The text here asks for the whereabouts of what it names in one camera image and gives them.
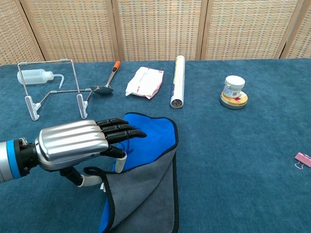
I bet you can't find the grey and blue cloth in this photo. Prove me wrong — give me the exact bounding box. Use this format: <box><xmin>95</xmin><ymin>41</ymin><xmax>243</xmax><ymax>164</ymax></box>
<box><xmin>84</xmin><ymin>112</ymin><xmax>180</xmax><ymax>233</ymax></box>

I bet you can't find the white tissue pack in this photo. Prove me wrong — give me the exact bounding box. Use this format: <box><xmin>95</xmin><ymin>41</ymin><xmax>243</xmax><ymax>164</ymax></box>
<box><xmin>125</xmin><ymin>67</ymin><xmax>165</xmax><ymax>100</ymax></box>

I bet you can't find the teal table cloth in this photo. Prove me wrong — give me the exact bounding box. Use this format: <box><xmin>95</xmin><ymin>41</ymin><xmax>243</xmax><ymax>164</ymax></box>
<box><xmin>0</xmin><ymin>58</ymin><xmax>311</xmax><ymax>233</ymax></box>

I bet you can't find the small white jar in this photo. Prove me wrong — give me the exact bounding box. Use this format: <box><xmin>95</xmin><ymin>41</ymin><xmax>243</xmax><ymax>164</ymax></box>
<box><xmin>223</xmin><ymin>75</ymin><xmax>245</xmax><ymax>99</ymax></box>

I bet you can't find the steel ladle with orange handle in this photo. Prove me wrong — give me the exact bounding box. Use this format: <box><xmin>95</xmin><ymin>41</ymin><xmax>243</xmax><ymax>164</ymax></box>
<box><xmin>90</xmin><ymin>60</ymin><xmax>121</xmax><ymax>96</ymax></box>

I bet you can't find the pink binder clip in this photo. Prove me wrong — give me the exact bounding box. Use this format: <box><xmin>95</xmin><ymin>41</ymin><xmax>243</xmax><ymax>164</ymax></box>
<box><xmin>294</xmin><ymin>152</ymin><xmax>311</xmax><ymax>170</ymax></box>

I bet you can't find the woven wooden folding screen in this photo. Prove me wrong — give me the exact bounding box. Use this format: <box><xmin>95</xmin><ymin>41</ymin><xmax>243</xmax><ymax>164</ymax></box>
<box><xmin>0</xmin><ymin>0</ymin><xmax>311</xmax><ymax>66</ymax></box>

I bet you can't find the round yellow tin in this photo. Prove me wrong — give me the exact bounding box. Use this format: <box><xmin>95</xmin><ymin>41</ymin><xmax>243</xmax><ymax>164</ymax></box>
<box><xmin>220</xmin><ymin>92</ymin><xmax>249</xmax><ymax>110</ymax></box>

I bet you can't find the white film roll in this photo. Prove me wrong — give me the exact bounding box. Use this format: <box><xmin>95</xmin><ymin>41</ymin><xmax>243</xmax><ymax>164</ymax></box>
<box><xmin>169</xmin><ymin>55</ymin><xmax>186</xmax><ymax>109</ymax></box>

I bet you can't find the metal wire stand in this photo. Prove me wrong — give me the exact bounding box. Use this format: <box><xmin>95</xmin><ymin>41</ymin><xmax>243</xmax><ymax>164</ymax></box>
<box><xmin>17</xmin><ymin>58</ymin><xmax>93</xmax><ymax>121</ymax></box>

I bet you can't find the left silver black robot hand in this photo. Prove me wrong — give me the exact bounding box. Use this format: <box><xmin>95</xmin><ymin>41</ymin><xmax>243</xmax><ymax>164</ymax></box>
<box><xmin>14</xmin><ymin>118</ymin><xmax>147</xmax><ymax>188</ymax></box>

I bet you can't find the translucent plastic wash bottle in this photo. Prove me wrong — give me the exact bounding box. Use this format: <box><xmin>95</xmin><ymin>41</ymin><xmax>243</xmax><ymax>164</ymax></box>
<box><xmin>17</xmin><ymin>68</ymin><xmax>65</xmax><ymax>89</ymax></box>

